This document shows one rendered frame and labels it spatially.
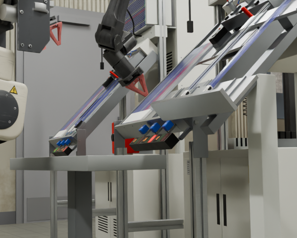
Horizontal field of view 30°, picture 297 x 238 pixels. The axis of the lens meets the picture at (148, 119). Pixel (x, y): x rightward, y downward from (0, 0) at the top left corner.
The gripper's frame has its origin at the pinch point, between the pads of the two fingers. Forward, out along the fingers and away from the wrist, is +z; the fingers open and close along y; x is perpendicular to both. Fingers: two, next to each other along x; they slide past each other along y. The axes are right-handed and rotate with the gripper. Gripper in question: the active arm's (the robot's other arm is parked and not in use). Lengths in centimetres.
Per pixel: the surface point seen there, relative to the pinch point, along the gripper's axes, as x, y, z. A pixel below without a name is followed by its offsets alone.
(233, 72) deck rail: -20.4, -21.5, 10.9
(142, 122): 4.1, 12.0, 9.2
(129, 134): 5.0, 36.1, 14.0
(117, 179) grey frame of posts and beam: 19, 48, 27
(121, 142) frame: 6, 51, 17
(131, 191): 12, 81, 45
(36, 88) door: -36, 366, -14
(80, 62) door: -91, 377, -4
